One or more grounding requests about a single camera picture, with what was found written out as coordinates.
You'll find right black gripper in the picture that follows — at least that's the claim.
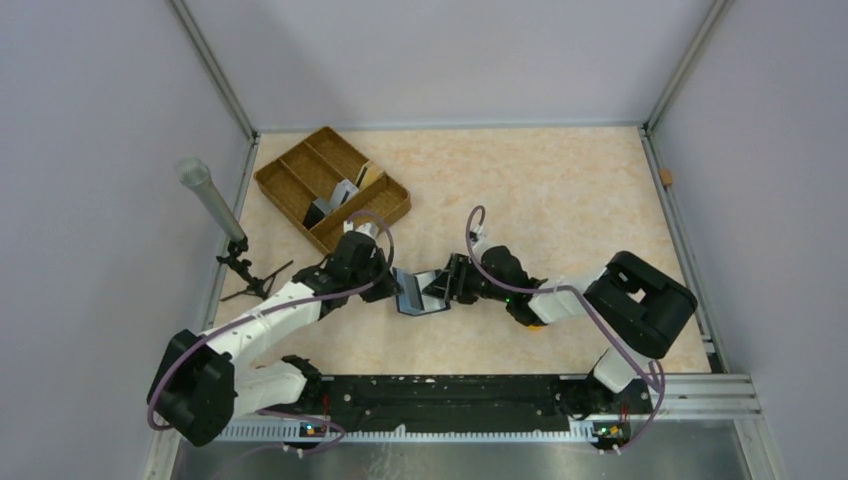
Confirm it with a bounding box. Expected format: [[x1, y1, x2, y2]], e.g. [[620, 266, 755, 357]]
[[423, 253, 511, 305]]

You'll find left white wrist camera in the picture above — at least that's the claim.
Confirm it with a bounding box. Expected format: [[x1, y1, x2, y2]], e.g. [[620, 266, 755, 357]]
[[343, 220, 380, 240]]

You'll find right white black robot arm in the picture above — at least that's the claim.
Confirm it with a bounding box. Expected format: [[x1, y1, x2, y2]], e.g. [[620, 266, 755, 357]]
[[422, 245, 698, 412]]

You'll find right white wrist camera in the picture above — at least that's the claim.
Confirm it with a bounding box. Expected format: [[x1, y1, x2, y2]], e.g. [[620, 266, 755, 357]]
[[467, 225, 491, 251]]

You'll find gold card in tray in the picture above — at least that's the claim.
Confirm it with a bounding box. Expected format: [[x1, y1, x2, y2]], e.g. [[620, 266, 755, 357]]
[[355, 162, 384, 190]]

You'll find dark grey credit card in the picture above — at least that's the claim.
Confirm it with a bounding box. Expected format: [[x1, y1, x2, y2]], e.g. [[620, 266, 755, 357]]
[[302, 202, 327, 230]]

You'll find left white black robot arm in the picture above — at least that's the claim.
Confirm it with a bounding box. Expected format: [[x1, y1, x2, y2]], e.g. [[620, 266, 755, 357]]
[[147, 223, 400, 446]]

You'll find silver card in tray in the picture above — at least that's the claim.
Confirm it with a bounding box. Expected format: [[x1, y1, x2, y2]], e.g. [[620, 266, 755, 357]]
[[312, 179, 359, 215]]

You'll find navy blue card holder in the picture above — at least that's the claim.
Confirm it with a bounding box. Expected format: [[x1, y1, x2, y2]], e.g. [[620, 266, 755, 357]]
[[392, 267, 450, 317]]

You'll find woven brown divided tray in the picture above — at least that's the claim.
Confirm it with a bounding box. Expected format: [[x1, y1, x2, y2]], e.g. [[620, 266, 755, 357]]
[[253, 126, 411, 254]]

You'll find small brown block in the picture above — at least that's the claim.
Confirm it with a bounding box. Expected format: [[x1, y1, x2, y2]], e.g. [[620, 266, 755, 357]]
[[658, 168, 673, 188]]

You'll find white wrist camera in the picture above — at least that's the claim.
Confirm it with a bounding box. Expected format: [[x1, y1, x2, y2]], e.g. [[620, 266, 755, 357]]
[[343, 220, 380, 240], [467, 225, 491, 251]]

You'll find grey microphone on tripod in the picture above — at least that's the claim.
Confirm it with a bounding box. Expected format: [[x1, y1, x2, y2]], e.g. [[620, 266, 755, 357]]
[[175, 157, 292, 302]]

